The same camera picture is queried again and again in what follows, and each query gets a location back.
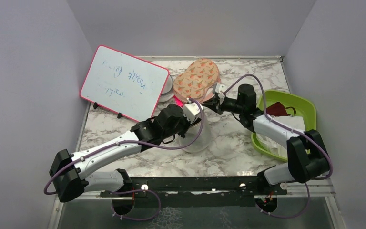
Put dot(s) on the white round object behind whiteboard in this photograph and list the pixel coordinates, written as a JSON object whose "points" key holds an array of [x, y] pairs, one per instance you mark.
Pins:
{"points": [[167, 92]]}

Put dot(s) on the orange patterned bra wash bag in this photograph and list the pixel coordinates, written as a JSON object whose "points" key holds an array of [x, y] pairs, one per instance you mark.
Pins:
{"points": [[196, 80]]}

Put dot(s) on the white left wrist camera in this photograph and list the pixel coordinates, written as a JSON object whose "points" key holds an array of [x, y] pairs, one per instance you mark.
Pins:
{"points": [[192, 111]]}

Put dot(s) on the dark red cloth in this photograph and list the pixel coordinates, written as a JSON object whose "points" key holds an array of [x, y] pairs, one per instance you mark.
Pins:
{"points": [[278, 109]]}

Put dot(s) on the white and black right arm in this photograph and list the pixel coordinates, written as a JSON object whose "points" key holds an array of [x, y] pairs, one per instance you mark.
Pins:
{"points": [[306, 155]]}

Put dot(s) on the pink framed whiteboard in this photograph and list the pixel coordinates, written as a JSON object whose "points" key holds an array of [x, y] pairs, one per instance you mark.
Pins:
{"points": [[124, 84]]}

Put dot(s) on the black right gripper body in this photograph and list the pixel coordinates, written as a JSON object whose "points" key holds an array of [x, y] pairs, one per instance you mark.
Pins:
{"points": [[236, 107]]}

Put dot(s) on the green plastic basin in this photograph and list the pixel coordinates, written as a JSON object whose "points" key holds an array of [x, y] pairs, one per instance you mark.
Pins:
{"points": [[301, 115]]}

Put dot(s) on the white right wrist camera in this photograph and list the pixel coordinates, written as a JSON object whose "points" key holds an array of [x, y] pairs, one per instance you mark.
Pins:
{"points": [[219, 91]]}

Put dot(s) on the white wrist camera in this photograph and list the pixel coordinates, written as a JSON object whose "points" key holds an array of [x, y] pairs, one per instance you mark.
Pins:
{"points": [[219, 91], [192, 111]]}

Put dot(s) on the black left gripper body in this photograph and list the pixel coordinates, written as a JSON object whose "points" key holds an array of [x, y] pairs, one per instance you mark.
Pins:
{"points": [[181, 129]]}

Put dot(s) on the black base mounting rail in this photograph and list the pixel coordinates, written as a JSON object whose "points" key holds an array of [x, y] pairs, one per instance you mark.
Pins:
{"points": [[190, 192]]}

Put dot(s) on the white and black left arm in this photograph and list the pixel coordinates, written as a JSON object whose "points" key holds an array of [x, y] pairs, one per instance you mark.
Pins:
{"points": [[72, 173]]}

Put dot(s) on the white mesh laundry bag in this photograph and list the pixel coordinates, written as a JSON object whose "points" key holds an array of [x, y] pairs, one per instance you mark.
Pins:
{"points": [[198, 136]]}

